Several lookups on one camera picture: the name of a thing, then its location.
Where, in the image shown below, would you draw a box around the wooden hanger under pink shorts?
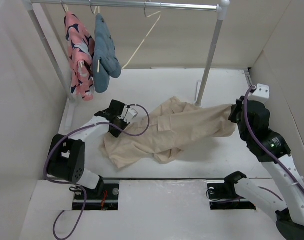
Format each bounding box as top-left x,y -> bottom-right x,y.
62,4 -> 81,68

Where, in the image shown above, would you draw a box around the pink floral shorts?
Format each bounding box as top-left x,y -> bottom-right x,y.
63,11 -> 95,102

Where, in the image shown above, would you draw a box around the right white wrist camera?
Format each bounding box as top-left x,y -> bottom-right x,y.
248,83 -> 270,104

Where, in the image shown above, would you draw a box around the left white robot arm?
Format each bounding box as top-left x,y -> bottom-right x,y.
43,100 -> 137,199

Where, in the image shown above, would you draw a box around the blue denim shorts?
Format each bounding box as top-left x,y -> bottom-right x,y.
92,14 -> 121,94

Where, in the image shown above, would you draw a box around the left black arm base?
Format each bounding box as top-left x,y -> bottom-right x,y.
69,183 -> 119,211

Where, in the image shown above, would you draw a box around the empty wooden hanger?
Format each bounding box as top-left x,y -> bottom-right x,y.
121,7 -> 161,70

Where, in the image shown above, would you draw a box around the metal clothes rack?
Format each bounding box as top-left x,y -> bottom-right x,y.
21,0 -> 230,131

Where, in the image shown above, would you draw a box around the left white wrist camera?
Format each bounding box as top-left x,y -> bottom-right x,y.
120,105 -> 138,124

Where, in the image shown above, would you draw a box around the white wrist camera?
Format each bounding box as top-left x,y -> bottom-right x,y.
120,105 -> 138,124
248,83 -> 270,104

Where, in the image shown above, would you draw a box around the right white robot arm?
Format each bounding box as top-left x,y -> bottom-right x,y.
223,98 -> 304,240

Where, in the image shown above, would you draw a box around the beige trousers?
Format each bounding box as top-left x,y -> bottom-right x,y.
100,97 -> 236,169

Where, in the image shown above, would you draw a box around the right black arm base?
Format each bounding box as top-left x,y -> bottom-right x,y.
206,181 -> 256,211

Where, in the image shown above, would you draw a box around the wooden hanger under denim shorts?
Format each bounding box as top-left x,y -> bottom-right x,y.
89,1 -> 101,73

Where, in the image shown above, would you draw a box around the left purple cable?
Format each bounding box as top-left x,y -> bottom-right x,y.
43,104 -> 150,240

